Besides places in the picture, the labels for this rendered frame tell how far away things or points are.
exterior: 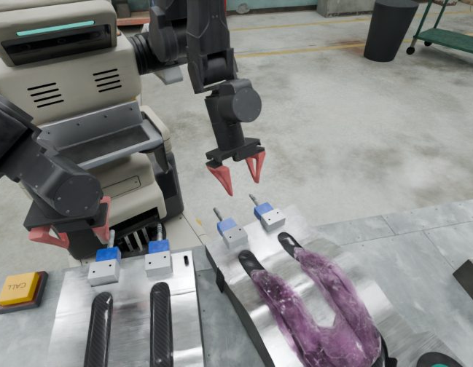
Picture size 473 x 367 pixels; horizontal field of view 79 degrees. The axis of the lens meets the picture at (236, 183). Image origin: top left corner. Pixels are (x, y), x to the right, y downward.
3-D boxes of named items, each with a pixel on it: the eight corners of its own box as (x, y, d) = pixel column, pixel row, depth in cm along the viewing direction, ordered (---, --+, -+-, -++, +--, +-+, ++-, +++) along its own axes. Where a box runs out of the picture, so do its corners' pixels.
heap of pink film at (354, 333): (240, 276, 62) (241, 257, 56) (306, 242, 68) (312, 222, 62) (321, 410, 45) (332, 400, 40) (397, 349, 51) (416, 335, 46)
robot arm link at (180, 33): (177, 25, 65) (154, 30, 63) (190, 1, 56) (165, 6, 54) (192, 65, 67) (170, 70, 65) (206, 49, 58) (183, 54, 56)
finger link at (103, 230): (119, 252, 49) (100, 218, 43) (75, 260, 48) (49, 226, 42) (122, 222, 54) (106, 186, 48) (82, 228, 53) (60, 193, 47)
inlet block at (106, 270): (104, 239, 68) (96, 226, 64) (126, 236, 69) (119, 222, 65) (96, 291, 59) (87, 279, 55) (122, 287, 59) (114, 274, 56)
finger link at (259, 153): (273, 181, 61) (264, 140, 58) (246, 195, 59) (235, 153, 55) (256, 176, 67) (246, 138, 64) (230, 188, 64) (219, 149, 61)
